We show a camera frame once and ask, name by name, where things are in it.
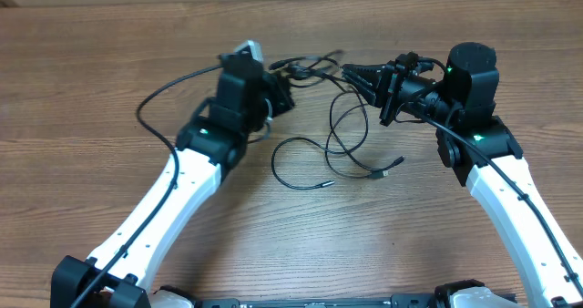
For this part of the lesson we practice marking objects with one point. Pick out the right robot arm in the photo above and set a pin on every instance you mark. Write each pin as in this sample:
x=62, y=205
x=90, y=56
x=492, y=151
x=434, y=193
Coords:
x=458, y=98

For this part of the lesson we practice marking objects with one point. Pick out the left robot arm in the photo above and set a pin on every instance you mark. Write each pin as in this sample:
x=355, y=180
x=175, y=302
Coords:
x=206, y=149

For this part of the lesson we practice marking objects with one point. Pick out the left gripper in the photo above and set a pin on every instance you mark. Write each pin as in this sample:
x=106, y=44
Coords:
x=278, y=86

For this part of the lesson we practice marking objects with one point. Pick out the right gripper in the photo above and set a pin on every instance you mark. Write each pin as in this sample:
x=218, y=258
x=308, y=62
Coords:
x=383, y=76

